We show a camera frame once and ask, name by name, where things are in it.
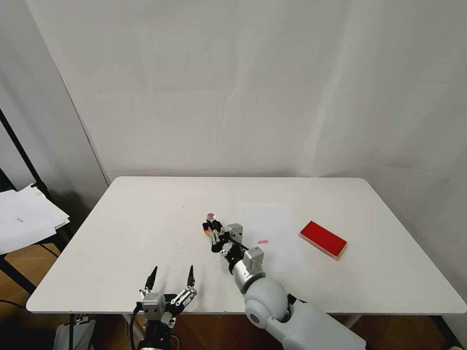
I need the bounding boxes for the black table leg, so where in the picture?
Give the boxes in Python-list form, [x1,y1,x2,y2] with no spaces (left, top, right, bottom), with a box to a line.
[430,315,462,350]

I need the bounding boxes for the white paper sheet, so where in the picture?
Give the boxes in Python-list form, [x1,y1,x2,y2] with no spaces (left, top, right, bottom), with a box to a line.
[239,204,309,274]

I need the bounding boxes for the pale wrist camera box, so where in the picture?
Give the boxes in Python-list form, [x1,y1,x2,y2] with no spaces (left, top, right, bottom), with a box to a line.
[141,293,165,322]
[227,223,244,243]

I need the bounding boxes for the pale grey plastic object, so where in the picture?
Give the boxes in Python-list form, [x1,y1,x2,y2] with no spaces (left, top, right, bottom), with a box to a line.
[54,316,96,350]

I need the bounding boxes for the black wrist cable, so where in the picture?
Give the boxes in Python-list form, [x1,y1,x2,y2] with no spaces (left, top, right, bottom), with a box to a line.
[128,301,144,350]

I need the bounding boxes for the red rectangular ink pad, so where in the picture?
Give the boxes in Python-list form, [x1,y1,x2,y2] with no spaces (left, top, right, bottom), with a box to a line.
[298,220,348,261]

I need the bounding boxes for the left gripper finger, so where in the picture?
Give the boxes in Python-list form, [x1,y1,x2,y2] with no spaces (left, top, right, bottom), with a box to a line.
[138,265,159,302]
[170,265,198,308]

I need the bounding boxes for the white table leg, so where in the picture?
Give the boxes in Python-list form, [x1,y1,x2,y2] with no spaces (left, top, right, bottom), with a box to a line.
[122,313,144,342]
[341,315,367,330]

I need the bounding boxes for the stack of white papers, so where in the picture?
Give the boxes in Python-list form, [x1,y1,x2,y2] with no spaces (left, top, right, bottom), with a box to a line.
[0,183,71,256]

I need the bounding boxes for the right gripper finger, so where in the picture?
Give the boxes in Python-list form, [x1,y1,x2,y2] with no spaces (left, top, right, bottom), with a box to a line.
[214,220,231,240]
[201,221,220,244]

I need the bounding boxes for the black side table frame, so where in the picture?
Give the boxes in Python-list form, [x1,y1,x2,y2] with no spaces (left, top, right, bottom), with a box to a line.
[0,218,74,294]

